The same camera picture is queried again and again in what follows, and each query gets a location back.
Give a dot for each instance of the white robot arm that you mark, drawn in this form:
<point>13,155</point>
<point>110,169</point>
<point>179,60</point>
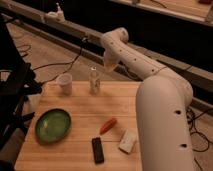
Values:
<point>161,103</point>

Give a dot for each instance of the clear glass bottle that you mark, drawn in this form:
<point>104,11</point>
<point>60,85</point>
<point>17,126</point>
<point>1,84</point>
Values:
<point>94,79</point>

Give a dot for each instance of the orange carrot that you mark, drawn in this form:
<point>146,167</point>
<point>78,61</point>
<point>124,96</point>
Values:
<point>108,125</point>

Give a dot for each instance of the white plastic cup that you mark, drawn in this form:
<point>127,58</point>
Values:
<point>65,83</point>

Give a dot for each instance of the white rectangular sponge block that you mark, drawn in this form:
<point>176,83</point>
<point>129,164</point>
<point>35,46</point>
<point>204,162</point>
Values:
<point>127,142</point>

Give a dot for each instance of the black remote control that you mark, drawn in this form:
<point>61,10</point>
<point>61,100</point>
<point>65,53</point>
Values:
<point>97,150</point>

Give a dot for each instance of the green round plate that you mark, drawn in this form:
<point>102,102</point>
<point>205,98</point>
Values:
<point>52,126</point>

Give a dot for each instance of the black tripod stand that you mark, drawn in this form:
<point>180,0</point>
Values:
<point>20,83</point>

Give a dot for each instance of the long metal rail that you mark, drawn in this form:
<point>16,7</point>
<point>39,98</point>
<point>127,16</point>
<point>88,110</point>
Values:
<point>185,40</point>

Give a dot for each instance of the white object on rail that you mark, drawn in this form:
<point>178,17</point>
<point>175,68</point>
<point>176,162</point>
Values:
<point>58,15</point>

